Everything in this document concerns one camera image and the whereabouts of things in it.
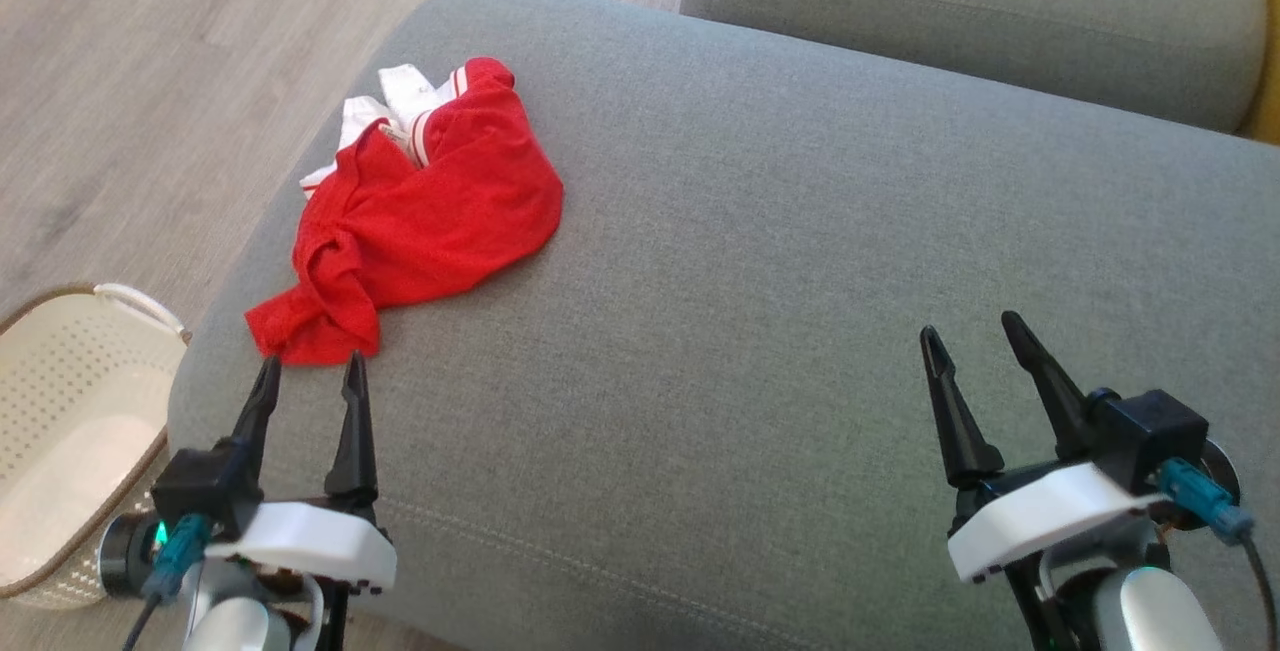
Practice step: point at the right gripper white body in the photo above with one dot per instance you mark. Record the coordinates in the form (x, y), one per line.
(1040, 516)

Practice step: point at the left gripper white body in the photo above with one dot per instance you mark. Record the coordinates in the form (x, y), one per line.
(320, 541)

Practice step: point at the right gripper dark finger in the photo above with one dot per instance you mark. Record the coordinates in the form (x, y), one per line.
(1065, 411)
(960, 431)

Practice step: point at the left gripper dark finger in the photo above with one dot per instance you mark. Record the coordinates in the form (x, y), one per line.
(355, 441)
(260, 411)

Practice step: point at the yellow pillow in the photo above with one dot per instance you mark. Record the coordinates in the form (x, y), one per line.
(1270, 51)

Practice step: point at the red jersey with white trim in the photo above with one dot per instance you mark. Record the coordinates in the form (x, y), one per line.
(440, 221)

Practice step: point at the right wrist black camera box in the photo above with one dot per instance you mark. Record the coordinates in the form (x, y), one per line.
(1150, 436)

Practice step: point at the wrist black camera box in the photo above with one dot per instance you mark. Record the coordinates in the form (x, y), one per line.
(200, 486)
(1150, 436)

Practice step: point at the grey sofa seat cushion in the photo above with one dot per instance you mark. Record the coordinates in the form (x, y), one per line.
(750, 331)

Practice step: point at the grey sofa back cushion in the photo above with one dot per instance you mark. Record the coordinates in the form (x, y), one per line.
(1000, 11)

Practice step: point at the cream perforated laundry basket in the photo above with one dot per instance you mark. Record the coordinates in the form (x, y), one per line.
(70, 401)

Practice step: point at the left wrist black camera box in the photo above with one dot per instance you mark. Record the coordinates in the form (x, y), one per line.
(200, 486)

